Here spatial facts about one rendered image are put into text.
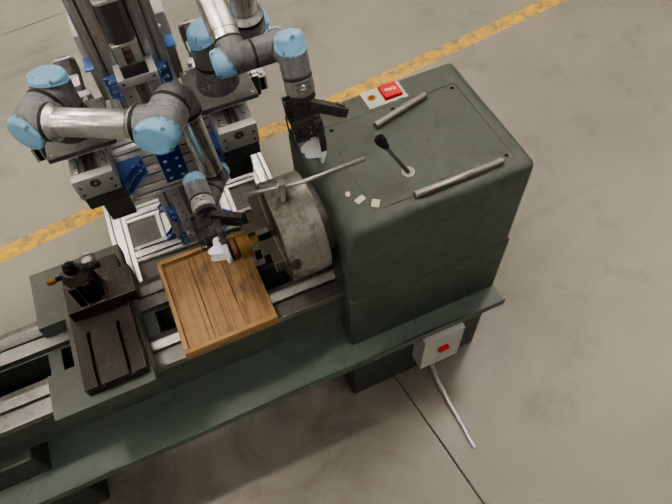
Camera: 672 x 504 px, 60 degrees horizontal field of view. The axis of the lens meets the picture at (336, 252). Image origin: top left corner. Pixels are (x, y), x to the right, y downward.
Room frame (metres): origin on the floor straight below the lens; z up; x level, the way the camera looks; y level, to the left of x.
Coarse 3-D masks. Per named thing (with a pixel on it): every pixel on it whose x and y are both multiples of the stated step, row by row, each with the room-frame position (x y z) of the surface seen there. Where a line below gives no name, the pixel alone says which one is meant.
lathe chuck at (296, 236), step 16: (272, 192) 1.06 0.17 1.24; (288, 192) 1.05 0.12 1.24; (272, 208) 1.00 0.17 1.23; (288, 208) 1.00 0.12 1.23; (272, 224) 1.02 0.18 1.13; (288, 224) 0.96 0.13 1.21; (304, 224) 0.96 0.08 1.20; (288, 240) 0.92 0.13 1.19; (304, 240) 0.93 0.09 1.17; (288, 256) 0.89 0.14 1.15; (304, 256) 0.90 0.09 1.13; (288, 272) 0.94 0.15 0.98; (304, 272) 0.89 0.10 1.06
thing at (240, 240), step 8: (240, 232) 1.01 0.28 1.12; (232, 240) 0.98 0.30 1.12; (240, 240) 0.98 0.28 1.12; (248, 240) 0.98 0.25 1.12; (256, 240) 0.99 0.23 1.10; (232, 248) 0.96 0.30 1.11; (240, 248) 0.96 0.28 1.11; (248, 248) 0.96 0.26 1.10; (232, 256) 0.94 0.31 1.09; (240, 256) 0.95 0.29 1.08; (248, 256) 0.95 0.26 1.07
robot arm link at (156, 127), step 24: (24, 96) 1.38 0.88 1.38; (168, 96) 1.27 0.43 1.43; (24, 120) 1.28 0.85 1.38; (48, 120) 1.28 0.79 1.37; (72, 120) 1.26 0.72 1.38; (96, 120) 1.24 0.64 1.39; (120, 120) 1.23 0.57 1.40; (144, 120) 1.18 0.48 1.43; (168, 120) 1.19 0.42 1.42; (24, 144) 1.27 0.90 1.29; (144, 144) 1.16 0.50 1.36; (168, 144) 1.15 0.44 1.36
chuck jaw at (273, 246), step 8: (264, 240) 0.98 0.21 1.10; (272, 240) 0.98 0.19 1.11; (256, 248) 0.96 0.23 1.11; (264, 248) 0.95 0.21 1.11; (272, 248) 0.95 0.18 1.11; (280, 248) 0.94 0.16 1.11; (256, 256) 0.94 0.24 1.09; (264, 256) 0.92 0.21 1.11; (272, 256) 0.92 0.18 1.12; (280, 256) 0.91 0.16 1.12; (280, 264) 0.89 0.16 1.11; (288, 264) 0.90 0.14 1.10; (296, 264) 0.89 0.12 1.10
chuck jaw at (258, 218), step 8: (248, 200) 1.08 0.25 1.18; (256, 200) 1.08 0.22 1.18; (256, 208) 1.06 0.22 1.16; (264, 208) 1.06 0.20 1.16; (248, 216) 1.04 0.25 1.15; (256, 216) 1.04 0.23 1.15; (264, 216) 1.05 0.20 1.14; (248, 224) 1.02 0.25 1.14; (256, 224) 1.03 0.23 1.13; (264, 224) 1.03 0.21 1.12; (248, 232) 1.01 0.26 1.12
